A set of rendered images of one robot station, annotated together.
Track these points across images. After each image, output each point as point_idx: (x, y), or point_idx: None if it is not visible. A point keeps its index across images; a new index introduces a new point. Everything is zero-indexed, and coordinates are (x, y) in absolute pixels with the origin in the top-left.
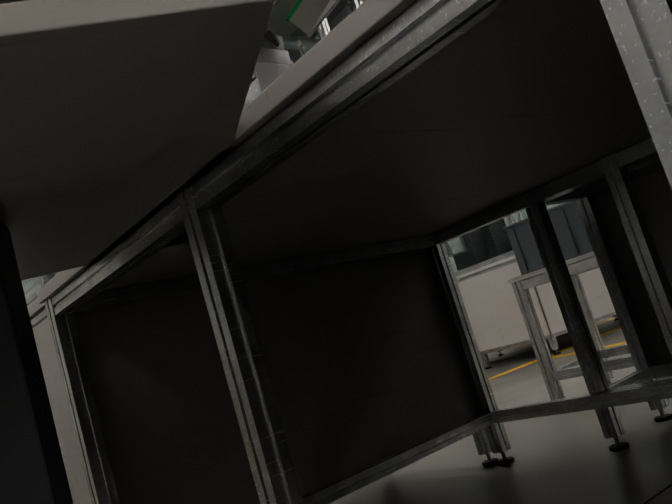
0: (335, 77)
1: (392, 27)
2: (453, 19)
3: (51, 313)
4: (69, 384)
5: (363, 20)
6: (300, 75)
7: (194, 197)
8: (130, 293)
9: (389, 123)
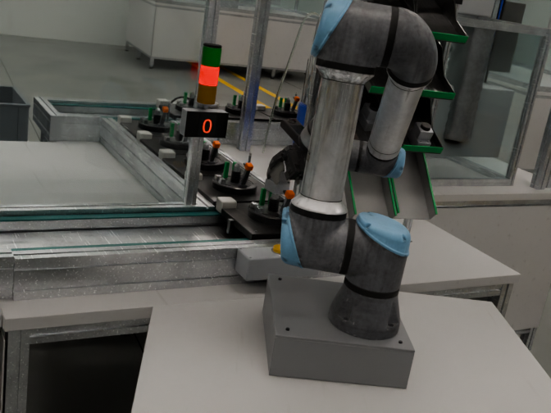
0: (422, 293)
1: (450, 290)
2: (466, 298)
3: (23, 342)
4: (23, 409)
5: (448, 286)
6: (416, 289)
7: None
8: None
9: None
